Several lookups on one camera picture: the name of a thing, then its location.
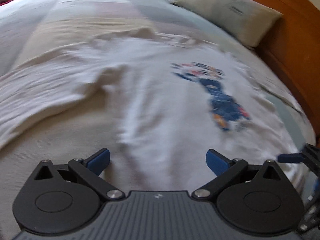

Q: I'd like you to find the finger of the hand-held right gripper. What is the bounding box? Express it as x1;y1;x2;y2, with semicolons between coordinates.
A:
277;152;305;164

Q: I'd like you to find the pale printed pillow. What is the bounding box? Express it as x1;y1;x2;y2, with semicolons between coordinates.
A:
172;0;283;48

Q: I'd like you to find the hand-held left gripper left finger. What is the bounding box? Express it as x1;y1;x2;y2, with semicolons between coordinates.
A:
34;148;125;202

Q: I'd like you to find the wooden bed headboard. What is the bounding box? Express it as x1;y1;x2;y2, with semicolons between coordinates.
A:
225;0;320;140

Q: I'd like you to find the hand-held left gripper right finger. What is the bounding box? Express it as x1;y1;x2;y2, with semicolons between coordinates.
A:
192;149;282;202

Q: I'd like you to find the pastel patchwork bedsheet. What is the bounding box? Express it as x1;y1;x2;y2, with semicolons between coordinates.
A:
0;0;317;240

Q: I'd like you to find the white printed sweatshirt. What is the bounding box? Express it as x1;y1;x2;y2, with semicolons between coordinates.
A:
0;27;308;198

